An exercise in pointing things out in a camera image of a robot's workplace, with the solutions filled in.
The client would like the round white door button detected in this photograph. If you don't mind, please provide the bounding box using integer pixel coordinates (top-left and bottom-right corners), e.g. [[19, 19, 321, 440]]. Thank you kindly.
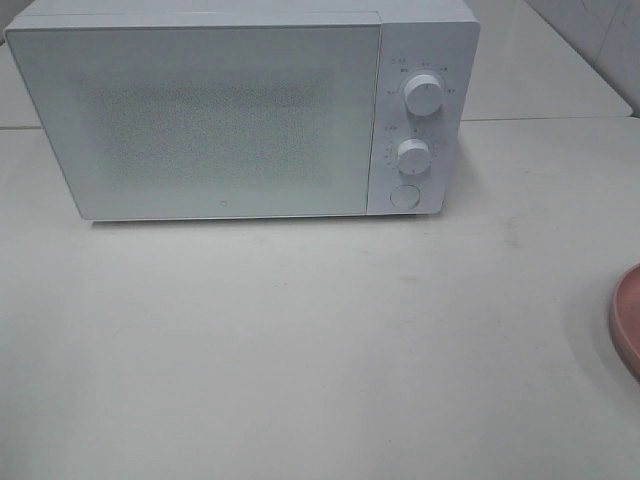
[[390, 184, 421, 210]]

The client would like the white timer knob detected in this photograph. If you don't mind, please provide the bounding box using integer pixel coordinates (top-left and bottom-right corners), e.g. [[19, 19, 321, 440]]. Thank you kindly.
[[396, 139, 432, 176]]

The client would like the white microwave door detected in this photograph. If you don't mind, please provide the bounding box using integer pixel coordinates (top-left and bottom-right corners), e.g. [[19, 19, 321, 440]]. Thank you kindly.
[[8, 26, 380, 221]]

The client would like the pink round plate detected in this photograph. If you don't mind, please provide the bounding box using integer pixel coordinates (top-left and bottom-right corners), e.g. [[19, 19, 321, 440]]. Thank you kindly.
[[609, 265, 640, 381]]

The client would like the upper white power knob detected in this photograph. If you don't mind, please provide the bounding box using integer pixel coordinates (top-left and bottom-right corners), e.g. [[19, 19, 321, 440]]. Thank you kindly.
[[403, 73, 444, 117]]

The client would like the white microwave oven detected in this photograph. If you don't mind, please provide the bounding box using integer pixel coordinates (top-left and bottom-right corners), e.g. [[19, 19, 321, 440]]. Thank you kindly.
[[4, 1, 480, 219]]

